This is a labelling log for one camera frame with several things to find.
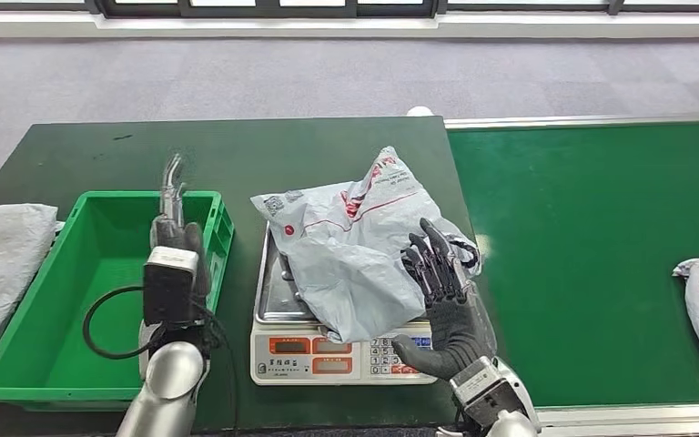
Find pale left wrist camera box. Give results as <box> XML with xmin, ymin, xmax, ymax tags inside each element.
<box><xmin>144</xmin><ymin>246</ymin><xmax>200</xmax><ymax>276</ymax></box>

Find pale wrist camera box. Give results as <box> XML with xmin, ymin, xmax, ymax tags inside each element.
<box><xmin>449</xmin><ymin>355</ymin><xmax>508</xmax><ymax>402</ymax></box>
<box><xmin>144</xmin><ymin>246</ymin><xmax>200</xmax><ymax>276</ymax></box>

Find grey parcel QR codes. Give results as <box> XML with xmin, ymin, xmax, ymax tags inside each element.
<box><xmin>250</xmin><ymin>146</ymin><xmax>482</xmax><ymax>345</ymax></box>

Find green conveyor belt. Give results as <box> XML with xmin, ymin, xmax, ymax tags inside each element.
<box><xmin>447</xmin><ymin>122</ymin><xmax>699</xmax><ymax>408</ymax></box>

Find white electronic scale steel tray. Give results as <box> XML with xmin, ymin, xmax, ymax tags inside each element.
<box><xmin>249</xmin><ymin>223</ymin><xmax>441</xmax><ymax>387</ymax></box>

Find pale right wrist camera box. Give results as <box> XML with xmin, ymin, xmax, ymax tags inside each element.
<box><xmin>449</xmin><ymin>355</ymin><xmax>508</xmax><ymax>402</ymax></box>

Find grey woven sack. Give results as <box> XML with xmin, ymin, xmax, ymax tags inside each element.
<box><xmin>0</xmin><ymin>203</ymin><xmax>60</xmax><ymax>398</ymax></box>

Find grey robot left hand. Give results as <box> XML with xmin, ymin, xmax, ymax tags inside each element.
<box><xmin>150</xmin><ymin>153</ymin><xmax>212</xmax><ymax>297</ymax></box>

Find silver conveyor side rail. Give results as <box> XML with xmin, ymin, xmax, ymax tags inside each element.
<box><xmin>530</xmin><ymin>402</ymin><xmax>699</xmax><ymax>437</ymax></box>
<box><xmin>443</xmin><ymin>113</ymin><xmax>699</xmax><ymax>131</ymax></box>

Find green plastic crate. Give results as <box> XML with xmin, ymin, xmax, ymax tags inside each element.
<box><xmin>0</xmin><ymin>190</ymin><xmax>235</xmax><ymax>412</ymax></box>

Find white label on crate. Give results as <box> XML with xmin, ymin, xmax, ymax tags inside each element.
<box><xmin>204</xmin><ymin>253</ymin><xmax>225</xmax><ymax>315</ymax></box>

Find white window sill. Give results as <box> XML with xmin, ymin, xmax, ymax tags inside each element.
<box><xmin>0</xmin><ymin>12</ymin><xmax>699</xmax><ymax>41</ymax></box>

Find black left camera bracket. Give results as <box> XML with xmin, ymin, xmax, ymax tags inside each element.
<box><xmin>142</xmin><ymin>264</ymin><xmax>198</xmax><ymax>330</ymax></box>

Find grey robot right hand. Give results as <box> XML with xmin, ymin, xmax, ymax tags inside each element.
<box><xmin>390</xmin><ymin>218</ymin><xmax>499</xmax><ymax>381</ymax></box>

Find dark window frame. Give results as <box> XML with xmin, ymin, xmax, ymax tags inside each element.
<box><xmin>84</xmin><ymin>0</ymin><xmax>699</xmax><ymax>19</ymax></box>

